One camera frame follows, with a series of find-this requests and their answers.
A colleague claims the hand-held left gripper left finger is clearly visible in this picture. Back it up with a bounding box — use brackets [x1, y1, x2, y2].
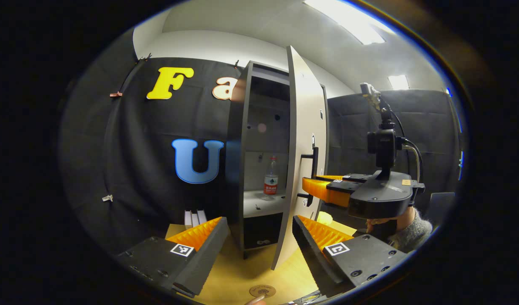
[115, 216, 231, 298]

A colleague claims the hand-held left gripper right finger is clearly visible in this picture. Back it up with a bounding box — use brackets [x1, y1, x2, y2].
[292, 214, 412, 297]

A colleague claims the black door handle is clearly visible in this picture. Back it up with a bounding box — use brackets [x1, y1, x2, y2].
[298, 146, 319, 207]

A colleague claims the clear plastic bottle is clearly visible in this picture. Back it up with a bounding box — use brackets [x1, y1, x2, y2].
[263, 156, 280, 200]

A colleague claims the round wooden coaster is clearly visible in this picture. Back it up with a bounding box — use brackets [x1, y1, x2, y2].
[249, 284, 277, 298]

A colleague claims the dark grey cabinet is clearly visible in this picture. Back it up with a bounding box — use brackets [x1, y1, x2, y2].
[225, 61, 292, 260]

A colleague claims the small ceiling light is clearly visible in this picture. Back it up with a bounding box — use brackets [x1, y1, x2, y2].
[388, 75, 411, 91]

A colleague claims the long ceiling light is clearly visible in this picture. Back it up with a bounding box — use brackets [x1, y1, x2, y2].
[303, 0, 388, 45]

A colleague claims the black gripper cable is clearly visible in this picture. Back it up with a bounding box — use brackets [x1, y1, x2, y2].
[389, 108, 424, 183]

